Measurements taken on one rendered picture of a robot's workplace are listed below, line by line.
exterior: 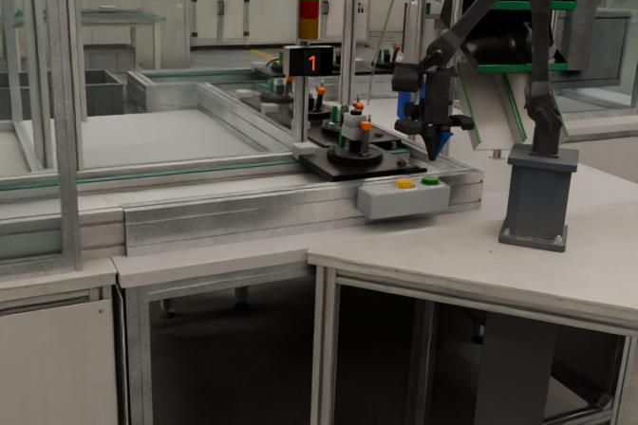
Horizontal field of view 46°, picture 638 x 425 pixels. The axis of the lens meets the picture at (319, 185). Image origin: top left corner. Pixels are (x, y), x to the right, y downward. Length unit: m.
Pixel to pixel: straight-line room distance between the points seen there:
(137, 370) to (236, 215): 0.38
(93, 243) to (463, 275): 0.75
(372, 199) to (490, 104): 0.57
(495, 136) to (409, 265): 0.60
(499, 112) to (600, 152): 1.10
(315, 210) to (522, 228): 0.46
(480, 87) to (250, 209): 0.80
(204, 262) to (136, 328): 0.19
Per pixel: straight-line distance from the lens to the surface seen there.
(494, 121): 2.10
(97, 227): 1.59
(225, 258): 1.59
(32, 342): 1.59
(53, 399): 1.66
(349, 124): 1.90
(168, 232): 1.61
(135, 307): 1.58
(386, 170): 1.85
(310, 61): 1.93
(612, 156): 3.23
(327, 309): 1.69
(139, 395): 1.68
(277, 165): 1.95
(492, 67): 2.01
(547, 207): 1.74
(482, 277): 1.58
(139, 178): 1.85
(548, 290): 1.56
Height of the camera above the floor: 1.49
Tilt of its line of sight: 18 degrees down
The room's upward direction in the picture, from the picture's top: 2 degrees clockwise
